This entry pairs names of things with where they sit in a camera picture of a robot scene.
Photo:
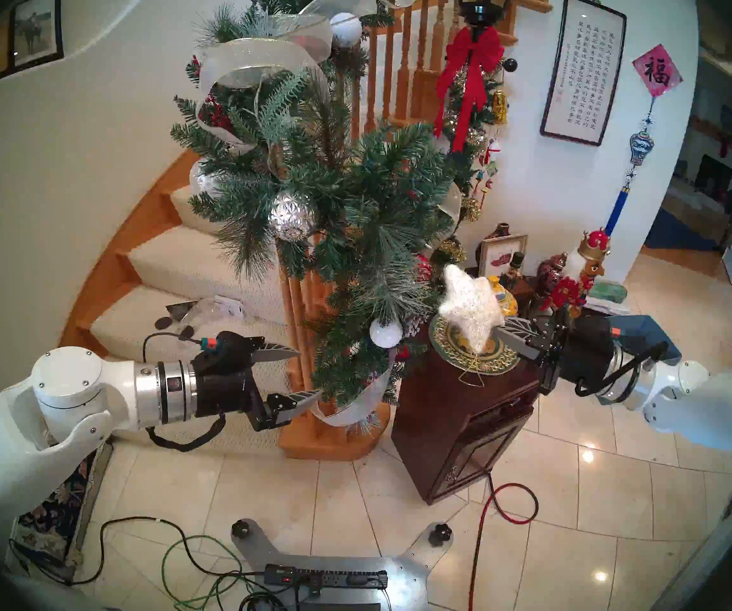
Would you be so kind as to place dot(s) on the black ball ornament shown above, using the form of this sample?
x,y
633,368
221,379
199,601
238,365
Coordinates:
x,y
510,64

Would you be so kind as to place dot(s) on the dark red cloisonne jar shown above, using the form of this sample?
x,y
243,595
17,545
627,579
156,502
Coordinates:
x,y
552,272

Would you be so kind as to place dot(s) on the red velvet bow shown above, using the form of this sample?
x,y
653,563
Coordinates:
x,y
471,49

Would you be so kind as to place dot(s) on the sheer white ribbon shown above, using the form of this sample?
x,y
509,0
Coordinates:
x,y
257,53
353,412

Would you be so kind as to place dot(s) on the dark slim vase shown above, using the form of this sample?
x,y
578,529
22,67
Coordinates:
x,y
501,230

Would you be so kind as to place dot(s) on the gold bell ornament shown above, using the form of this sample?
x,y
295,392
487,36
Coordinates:
x,y
500,107

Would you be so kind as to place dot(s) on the small black hat nutcracker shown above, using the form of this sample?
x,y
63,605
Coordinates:
x,y
513,269

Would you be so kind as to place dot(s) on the dark floral patterned rug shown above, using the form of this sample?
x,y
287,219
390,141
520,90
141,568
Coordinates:
x,y
54,520

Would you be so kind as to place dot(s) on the blue grey square bin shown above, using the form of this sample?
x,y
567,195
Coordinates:
x,y
646,333

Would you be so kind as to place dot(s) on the green gold tinsel garland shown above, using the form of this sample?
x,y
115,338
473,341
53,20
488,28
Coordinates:
x,y
481,139

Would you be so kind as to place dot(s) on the small framed red picture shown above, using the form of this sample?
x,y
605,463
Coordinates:
x,y
502,258

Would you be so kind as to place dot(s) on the framed calligraphy scroll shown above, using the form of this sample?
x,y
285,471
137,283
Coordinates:
x,y
582,69

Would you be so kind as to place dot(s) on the white glitter star ornament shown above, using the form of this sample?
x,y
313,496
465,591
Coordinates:
x,y
471,304

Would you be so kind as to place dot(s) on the clear frosted ball ornament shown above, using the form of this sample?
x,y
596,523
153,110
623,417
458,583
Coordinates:
x,y
203,180

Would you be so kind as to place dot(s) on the red white hanging ornament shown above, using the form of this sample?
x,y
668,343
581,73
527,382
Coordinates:
x,y
492,150

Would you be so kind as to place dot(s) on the dark wood cabinet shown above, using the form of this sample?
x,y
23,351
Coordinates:
x,y
448,425

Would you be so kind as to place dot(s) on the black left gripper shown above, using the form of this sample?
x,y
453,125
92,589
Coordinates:
x,y
226,380

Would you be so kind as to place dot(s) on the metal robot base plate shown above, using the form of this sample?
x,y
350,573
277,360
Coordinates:
x,y
410,571

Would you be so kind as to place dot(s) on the silver faceted ball ornament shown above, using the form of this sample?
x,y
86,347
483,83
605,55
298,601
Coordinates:
x,y
293,216

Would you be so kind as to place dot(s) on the large white ball ornament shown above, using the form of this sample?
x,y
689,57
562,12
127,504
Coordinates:
x,y
345,29

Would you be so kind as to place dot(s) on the black base knob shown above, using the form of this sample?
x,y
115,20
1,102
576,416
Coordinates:
x,y
242,529
441,533

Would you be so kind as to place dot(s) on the small white glitter ball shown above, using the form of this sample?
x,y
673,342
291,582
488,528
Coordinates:
x,y
385,333

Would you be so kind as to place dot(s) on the yellow porcelain lidded jar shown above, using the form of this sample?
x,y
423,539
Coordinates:
x,y
509,301

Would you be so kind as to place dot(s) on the green jade piece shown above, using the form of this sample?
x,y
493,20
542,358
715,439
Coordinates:
x,y
607,291

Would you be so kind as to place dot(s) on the black power strip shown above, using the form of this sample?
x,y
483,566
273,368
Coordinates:
x,y
334,578

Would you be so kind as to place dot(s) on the carpeted wooden staircase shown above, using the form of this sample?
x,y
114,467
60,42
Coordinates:
x,y
194,266

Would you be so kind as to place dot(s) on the green gold decorative plate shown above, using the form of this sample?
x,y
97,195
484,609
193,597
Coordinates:
x,y
445,342

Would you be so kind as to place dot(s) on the clear plastic packaging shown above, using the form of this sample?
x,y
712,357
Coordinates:
x,y
203,309

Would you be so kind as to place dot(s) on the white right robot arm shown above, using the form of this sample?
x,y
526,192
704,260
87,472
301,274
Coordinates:
x,y
709,412

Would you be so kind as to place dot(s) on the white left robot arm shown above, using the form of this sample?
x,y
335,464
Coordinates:
x,y
54,425

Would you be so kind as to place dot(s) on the red diamond fu sign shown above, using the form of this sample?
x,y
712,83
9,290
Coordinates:
x,y
656,70

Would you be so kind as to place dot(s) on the green pine garland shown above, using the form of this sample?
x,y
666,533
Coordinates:
x,y
372,196

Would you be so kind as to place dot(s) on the blue tassel hanging charm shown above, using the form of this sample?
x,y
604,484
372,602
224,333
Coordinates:
x,y
639,148

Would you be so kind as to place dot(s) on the tall nutcracker soldier figure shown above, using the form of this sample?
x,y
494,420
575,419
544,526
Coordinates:
x,y
588,266

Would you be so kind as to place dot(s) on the framed horse picture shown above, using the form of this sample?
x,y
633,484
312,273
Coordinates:
x,y
36,27

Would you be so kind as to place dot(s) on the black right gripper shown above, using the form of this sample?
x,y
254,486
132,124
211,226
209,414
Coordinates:
x,y
579,353

